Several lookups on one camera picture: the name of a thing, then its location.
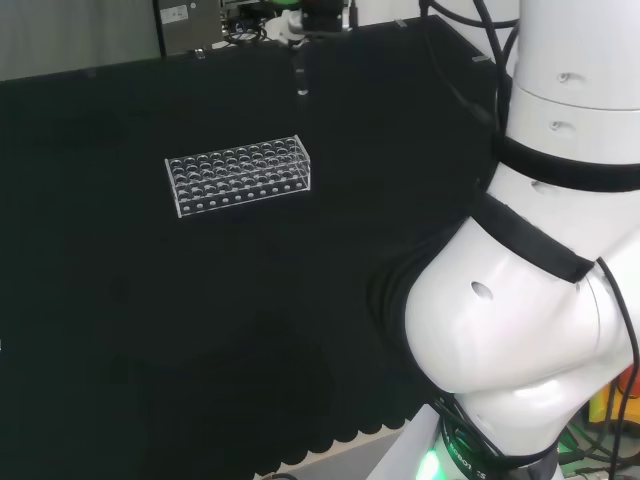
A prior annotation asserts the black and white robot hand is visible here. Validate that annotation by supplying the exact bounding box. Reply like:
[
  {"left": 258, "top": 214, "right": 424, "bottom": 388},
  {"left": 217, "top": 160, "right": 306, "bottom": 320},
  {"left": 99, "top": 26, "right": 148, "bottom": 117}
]
[{"left": 263, "top": 0, "right": 354, "bottom": 49}]

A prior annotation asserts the clear glass test tube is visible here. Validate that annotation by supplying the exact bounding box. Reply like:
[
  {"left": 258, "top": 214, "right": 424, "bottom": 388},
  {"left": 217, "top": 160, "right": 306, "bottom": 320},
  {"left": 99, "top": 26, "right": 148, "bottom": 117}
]
[{"left": 294, "top": 45, "right": 309, "bottom": 97}]

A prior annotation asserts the clear plastic test tube rack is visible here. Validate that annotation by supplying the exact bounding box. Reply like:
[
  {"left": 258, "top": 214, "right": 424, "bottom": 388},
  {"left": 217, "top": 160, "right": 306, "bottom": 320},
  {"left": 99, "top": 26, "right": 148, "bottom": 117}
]
[{"left": 164, "top": 134, "right": 313, "bottom": 220}]

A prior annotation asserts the grey metal cabinet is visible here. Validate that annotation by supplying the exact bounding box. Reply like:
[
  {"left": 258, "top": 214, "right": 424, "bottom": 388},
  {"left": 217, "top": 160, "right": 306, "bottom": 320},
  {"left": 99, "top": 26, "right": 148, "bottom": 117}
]
[{"left": 152, "top": 0, "right": 227, "bottom": 58}]

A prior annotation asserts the black bench cloth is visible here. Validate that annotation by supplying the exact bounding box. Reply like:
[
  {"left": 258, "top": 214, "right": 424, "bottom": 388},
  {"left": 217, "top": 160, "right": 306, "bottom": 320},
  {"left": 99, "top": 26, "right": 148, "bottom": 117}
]
[{"left": 0, "top": 13, "right": 507, "bottom": 480}]

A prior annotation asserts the pale board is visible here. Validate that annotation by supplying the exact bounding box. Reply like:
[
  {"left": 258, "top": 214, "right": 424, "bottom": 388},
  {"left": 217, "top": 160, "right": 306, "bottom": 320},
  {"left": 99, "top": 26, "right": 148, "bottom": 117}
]
[{"left": 292, "top": 403, "right": 444, "bottom": 480}]

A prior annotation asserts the yellow stop button box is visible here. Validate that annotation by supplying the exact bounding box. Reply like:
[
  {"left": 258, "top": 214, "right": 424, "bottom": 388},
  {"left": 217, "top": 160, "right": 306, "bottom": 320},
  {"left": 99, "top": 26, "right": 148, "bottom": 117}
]
[{"left": 588, "top": 367, "right": 640, "bottom": 427}]

